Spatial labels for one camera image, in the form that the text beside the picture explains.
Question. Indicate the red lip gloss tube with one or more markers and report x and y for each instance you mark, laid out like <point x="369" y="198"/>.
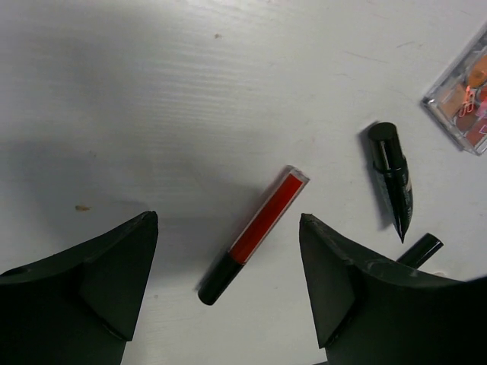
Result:
<point x="276" y="201"/>

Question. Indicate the eyeshadow palette clear case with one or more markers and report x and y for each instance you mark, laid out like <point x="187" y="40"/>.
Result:
<point x="457" y="100"/>

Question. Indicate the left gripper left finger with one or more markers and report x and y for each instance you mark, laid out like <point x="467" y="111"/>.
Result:
<point x="81" y="305"/>

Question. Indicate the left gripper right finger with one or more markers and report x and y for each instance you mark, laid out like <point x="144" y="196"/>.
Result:
<point x="369" y="309"/>

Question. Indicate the brown lip gloss tube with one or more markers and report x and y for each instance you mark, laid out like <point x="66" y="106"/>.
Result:
<point x="419" y="253"/>

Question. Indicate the black squeeze tube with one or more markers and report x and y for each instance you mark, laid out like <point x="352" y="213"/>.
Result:
<point x="391" y="168"/>

